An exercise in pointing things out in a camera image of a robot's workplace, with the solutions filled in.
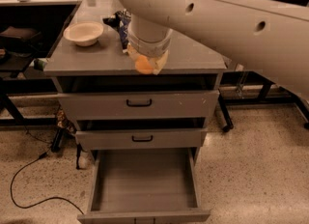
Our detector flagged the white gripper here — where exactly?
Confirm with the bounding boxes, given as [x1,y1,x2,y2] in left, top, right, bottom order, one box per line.
[126,29,173,75]

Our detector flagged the orange fruit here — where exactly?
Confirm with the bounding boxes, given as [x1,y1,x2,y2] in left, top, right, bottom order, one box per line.
[135,55,154,74]

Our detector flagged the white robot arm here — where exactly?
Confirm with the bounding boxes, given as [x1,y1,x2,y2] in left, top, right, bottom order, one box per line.
[119,0,309,99]

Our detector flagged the grey drawer cabinet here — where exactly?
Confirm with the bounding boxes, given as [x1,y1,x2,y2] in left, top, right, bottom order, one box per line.
[42,0,228,149]

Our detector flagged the grey top drawer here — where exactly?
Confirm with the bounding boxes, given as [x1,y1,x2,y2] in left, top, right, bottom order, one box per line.
[58,91,218,121]

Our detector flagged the grey middle drawer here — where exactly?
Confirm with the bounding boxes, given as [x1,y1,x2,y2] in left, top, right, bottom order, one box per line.
[76,128,206,150]

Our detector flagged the grey open bottom drawer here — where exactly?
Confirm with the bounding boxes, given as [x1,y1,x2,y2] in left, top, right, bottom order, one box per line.
[77,148,211,224]

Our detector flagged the dark blue chip bag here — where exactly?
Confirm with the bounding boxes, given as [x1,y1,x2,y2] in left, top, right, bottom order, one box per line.
[102,10,131,53]

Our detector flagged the white bowl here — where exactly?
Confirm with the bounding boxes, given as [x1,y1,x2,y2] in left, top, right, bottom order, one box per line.
[63,21,104,46]

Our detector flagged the black metal stand leg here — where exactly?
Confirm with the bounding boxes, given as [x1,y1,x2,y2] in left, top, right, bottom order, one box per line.
[257,82,271,100]

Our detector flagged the black chair at left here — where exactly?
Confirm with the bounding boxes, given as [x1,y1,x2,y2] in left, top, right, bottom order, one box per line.
[0,26,42,73]

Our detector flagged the black floor cable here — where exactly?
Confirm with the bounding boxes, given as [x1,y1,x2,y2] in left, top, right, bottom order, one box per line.
[9,130,85,216]

